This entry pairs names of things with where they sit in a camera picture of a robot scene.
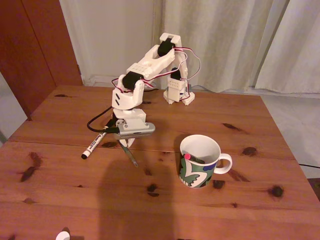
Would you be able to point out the clear green pen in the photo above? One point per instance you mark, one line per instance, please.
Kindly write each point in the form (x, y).
(131, 157)

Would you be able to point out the white marker with black cap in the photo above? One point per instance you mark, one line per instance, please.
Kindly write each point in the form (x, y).
(96, 141)

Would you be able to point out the white mug with green pattern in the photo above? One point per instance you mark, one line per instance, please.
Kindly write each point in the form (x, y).
(197, 175)

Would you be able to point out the brown wooden door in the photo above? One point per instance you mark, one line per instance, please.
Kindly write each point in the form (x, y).
(25, 50)

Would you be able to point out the silver camera box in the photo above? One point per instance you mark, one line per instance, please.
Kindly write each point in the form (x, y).
(137, 131)

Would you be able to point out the black pen with red end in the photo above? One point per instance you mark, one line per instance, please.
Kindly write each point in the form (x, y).
(197, 160)

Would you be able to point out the white curtain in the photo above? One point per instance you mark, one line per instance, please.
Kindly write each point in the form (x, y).
(295, 55)
(220, 37)

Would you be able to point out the small white round object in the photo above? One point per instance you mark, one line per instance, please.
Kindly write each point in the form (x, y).
(62, 236)

